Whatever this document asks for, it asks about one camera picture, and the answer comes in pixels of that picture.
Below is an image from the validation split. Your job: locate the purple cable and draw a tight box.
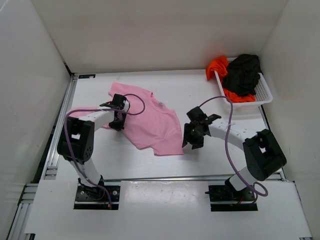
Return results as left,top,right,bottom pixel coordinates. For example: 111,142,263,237
198,95,269,205
64,93,146,210

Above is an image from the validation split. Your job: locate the aluminium frame rail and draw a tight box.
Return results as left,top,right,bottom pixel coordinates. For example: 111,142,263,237
6,73,79,240

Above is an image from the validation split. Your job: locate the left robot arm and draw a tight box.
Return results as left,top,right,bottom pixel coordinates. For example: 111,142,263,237
57,94,130,200

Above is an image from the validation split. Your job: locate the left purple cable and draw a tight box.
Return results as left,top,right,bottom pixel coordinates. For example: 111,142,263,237
64,93,146,210

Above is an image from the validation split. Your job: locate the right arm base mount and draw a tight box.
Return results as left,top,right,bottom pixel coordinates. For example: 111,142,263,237
205,185,258,212

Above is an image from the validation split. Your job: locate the pink t-shirt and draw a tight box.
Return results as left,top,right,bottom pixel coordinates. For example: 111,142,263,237
71,82,185,157

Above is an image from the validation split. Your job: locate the orange t-shirt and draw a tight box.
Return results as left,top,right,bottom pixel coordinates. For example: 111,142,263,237
205,55,256,103

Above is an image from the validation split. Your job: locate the black t-shirt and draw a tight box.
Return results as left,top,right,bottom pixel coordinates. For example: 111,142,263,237
222,54,262,97

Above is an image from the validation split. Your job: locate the blue corner label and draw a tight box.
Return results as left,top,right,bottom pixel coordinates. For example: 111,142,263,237
78,74,96,79

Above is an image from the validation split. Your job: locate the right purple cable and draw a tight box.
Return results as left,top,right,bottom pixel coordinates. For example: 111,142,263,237
198,95,269,205

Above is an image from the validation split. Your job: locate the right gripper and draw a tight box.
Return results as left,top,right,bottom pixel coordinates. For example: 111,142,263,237
181,123,205,150

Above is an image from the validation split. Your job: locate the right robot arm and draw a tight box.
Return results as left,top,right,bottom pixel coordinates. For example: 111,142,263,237
182,106,287,200

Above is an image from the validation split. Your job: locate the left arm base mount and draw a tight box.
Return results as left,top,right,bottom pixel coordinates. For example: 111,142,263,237
73,182,121,211

